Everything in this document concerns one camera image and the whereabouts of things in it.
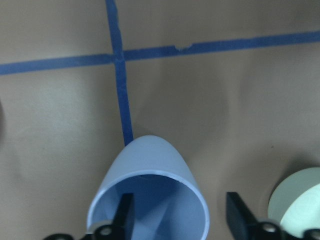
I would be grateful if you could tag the mint green bowl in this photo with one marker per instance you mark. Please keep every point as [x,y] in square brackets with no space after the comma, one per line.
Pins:
[295,202]

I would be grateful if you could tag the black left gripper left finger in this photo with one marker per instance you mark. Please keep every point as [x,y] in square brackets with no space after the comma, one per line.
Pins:
[123,221]

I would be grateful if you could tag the blue cup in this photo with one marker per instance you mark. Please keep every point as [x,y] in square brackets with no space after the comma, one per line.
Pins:
[168,203]

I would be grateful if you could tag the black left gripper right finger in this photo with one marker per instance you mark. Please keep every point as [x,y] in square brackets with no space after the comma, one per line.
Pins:
[241,222]

